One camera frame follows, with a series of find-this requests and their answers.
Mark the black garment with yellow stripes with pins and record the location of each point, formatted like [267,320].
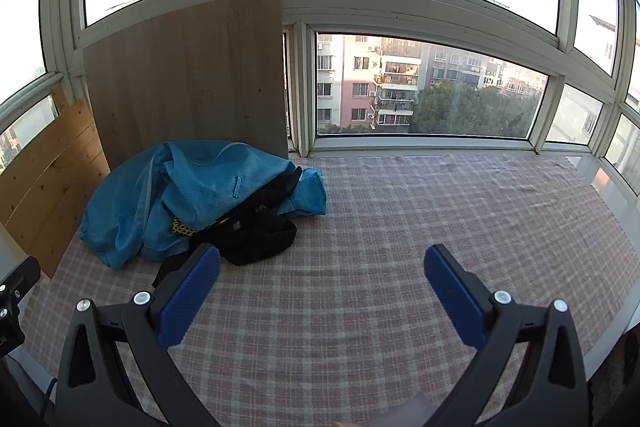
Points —
[255,237]

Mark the light wooden board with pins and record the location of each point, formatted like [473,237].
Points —
[190,77]

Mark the white window frame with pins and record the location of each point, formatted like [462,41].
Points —
[300,2]

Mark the blue zip coat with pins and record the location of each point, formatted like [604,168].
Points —
[200,187]

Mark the knotty pine board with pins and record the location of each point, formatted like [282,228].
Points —
[50,187]

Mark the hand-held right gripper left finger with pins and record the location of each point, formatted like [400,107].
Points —
[192,292]

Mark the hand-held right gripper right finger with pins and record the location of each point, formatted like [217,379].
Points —
[457,292]

